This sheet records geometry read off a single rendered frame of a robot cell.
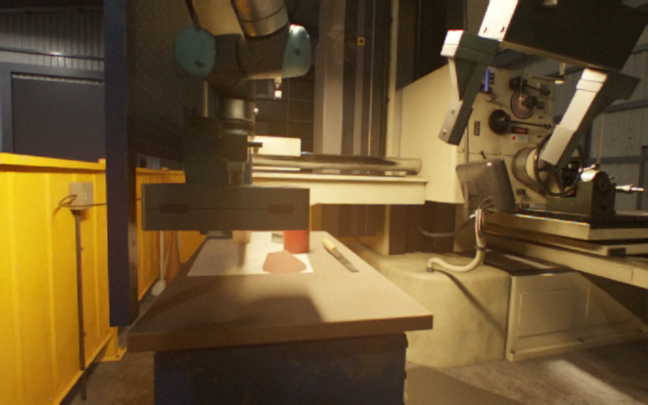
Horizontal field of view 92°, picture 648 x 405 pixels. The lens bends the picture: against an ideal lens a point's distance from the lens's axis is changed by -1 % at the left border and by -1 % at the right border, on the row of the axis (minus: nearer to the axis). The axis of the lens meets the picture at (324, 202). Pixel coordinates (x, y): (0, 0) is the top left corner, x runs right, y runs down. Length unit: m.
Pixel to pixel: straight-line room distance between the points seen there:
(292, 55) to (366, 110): 2.00
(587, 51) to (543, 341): 2.60
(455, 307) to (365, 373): 1.62
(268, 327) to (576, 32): 0.52
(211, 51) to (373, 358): 0.62
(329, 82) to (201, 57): 1.92
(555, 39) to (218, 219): 0.46
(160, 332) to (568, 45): 0.61
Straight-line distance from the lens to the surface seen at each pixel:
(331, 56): 2.53
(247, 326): 0.55
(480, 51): 0.35
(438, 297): 2.21
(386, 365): 0.71
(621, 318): 3.47
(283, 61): 0.55
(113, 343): 2.61
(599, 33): 0.40
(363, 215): 2.48
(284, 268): 0.82
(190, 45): 0.61
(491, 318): 2.48
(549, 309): 2.83
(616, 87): 0.45
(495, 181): 1.49
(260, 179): 1.89
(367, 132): 2.49
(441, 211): 2.80
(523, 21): 0.36
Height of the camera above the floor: 1.18
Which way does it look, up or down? 4 degrees down
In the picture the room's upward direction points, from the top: 2 degrees clockwise
